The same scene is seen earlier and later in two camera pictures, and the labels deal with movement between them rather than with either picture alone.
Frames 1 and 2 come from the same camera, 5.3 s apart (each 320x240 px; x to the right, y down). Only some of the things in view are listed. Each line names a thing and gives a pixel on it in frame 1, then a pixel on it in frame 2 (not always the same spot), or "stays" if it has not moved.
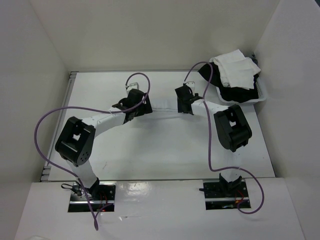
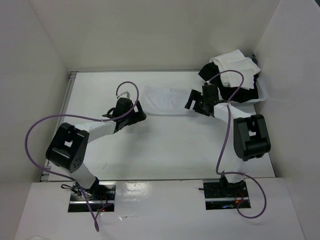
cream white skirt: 237,71 stays
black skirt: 230,94 stays
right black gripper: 179,105 -> 196,95
